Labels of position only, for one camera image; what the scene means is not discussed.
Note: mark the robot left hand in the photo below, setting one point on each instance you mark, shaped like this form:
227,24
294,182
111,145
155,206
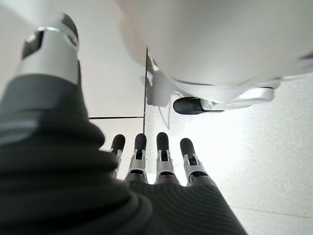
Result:
61,171

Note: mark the robot left leg white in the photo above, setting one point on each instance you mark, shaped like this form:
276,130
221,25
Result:
207,41

